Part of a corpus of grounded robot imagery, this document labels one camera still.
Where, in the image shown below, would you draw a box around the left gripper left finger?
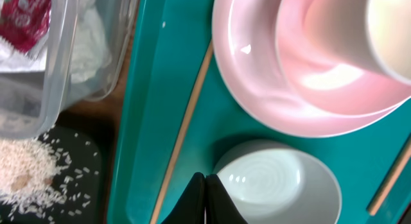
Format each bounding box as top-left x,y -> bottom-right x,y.
162,172 -> 206,224

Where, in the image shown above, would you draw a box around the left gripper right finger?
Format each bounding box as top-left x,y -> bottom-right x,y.
205,175 -> 247,224

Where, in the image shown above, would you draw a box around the white napkin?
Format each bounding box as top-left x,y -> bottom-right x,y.
1,0 -> 111,83

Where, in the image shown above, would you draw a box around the red snack wrapper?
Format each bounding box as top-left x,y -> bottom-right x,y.
1,0 -> 51,54

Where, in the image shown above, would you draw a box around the left wooden chopstick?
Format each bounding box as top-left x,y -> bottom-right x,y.
149,40 -> 214,224

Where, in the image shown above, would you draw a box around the wooden chopstick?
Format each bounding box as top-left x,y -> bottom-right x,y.
367,138 -> 410,216
149,40 -> 214,224

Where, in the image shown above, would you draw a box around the rice and food scraps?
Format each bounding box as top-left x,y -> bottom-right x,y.
0,127 -> 100,224

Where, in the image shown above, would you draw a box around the pink plate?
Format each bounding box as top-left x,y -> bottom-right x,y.
212,0 -> 410,137

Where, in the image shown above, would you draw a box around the teal serving tray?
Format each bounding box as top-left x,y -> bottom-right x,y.
107,0 -> 410,223

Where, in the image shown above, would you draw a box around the right wooden chopstick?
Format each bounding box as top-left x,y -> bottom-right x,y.
367,138 -> 410,216

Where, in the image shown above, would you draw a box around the clear plastic bin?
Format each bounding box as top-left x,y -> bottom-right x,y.
1,0 -> 138,139

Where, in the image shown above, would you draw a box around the cream paper cup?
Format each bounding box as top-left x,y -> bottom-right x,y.
303,0 -> 411,87

